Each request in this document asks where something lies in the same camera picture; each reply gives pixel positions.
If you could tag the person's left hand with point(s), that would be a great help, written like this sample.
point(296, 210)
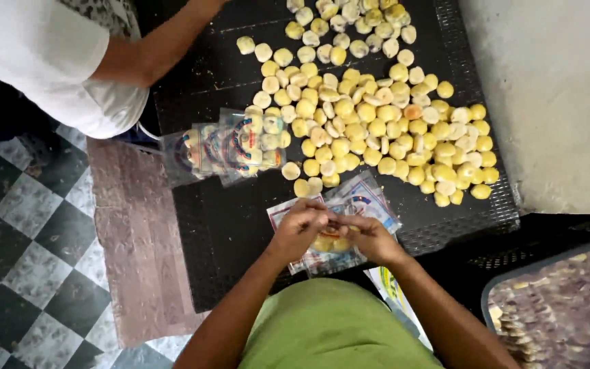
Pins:
point(295, 228)

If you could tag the stack of empty printed bags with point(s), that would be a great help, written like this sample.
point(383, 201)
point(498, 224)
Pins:
point(366, 202)

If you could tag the person's right hand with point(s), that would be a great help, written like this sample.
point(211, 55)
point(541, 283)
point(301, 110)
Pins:
point(377, 243)

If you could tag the person's left fingers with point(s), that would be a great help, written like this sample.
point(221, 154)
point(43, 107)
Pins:
point(316, 214)

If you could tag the heap of yellow round biscuits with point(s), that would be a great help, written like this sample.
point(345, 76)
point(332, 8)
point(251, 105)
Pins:
point(377, 123)

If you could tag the black perforated plastic tray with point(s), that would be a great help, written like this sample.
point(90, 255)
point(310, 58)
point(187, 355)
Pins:
point(223, 235)

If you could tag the filled printed biscuit packet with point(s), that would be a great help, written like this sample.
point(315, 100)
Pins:
point(256, 143)
point(213, 148)
point(185, 153)

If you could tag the printed plastic wrapper sheet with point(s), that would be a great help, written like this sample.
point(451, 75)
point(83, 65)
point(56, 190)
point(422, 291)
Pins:
point(397, 297)

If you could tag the brown cardboard sheet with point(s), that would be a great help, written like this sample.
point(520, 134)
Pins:
point(136, 246)

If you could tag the clear packet with yellow biscuits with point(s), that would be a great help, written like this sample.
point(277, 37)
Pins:
point(325, 243)

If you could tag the person's green shirt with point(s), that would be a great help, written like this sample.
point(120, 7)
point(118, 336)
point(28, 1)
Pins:
point(331, 328)

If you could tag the person's right fingers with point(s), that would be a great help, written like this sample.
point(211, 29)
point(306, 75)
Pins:
point(351, 225)

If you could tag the grey tray of biscuits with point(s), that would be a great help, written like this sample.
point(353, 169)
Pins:
point(561, 307)

